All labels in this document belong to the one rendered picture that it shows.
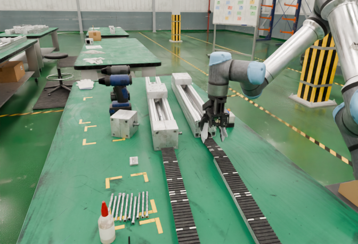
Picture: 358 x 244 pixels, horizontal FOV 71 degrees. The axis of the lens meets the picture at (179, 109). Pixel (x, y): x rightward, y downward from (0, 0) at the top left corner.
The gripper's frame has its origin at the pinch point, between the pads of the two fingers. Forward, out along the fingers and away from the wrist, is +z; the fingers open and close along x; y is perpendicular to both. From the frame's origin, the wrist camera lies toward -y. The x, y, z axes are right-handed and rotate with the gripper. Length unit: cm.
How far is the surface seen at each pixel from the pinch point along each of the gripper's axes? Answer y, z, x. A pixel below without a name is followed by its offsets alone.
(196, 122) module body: -11.1, -2.8, -4.4
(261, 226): 43.8, 1.6, 0.3
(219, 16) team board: -611, -32, 195
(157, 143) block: -2.1, 1.3, -22.3
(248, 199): 34.3, 1.4, 0.8
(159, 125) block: -6.2, -4.6, -21.2
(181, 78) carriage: -69, -8, -1
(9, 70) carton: -334, 42, -225
